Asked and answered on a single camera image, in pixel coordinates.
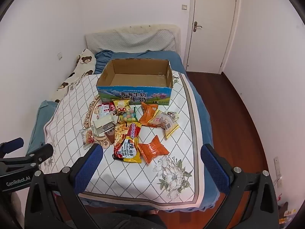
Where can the white diamond printed blanket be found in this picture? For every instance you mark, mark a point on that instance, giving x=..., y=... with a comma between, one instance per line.
x=133, y=179

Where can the noodle picture snack packet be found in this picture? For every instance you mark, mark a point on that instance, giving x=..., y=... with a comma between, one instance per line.
x=120, y=131

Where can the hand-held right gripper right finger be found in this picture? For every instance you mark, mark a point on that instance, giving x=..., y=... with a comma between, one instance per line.
x=214, y=168

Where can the beige yellow snack packet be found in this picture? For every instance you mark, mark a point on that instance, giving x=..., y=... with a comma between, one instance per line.
x=160, y=120

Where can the white door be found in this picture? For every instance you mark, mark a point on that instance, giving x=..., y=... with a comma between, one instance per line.
x=212, y=26

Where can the white padded headboard cushion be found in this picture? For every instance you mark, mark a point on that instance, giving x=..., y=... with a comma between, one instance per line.
x=133, y=38

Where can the small red snack packet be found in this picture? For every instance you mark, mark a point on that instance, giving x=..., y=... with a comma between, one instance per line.
x=112, y=107

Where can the pale green snack packet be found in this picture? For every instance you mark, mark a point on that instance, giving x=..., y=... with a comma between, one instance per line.
x=102, y=122

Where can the yellow red noodle packet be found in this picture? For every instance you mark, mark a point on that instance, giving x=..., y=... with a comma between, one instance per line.
x=130, y=146

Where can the white light switch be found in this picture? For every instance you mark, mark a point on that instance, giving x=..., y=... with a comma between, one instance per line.
x=184, y=7

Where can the clear bag of colourful candies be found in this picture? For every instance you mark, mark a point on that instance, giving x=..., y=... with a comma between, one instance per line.
x=129, y=116

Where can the cardboard box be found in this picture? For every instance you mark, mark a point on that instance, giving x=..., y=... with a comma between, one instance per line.
x=133, y=97

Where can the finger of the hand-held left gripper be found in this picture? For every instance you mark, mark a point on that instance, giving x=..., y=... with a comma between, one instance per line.
x=41, y=152
x=13, y=145

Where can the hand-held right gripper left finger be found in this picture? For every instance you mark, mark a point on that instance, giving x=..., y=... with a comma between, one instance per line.
x=88, y=168

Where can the pale snack packet with figure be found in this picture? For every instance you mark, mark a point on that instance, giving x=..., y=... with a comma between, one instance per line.
x=172, y=115

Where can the brown snack packet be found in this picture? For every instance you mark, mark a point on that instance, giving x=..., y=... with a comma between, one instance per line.
x=109, y=140

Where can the yellow-edged clear snack packet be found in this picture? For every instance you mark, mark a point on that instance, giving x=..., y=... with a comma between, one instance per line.
x=172, y=128

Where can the orange snack packet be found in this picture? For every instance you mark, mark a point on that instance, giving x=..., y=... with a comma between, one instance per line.
x=152, y=151
x=147, y=114

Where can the red and white snack packet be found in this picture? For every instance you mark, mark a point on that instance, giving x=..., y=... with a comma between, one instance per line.
x=104, y=109

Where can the bear print pillow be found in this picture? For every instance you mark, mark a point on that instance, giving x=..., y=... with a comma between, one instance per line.
x=82, y=63

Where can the yellow mushroom print snack packet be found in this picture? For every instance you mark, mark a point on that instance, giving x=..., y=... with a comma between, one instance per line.
x=121, y=107

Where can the bear biscuit packet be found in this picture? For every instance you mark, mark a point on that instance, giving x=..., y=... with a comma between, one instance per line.
x=87, y=136

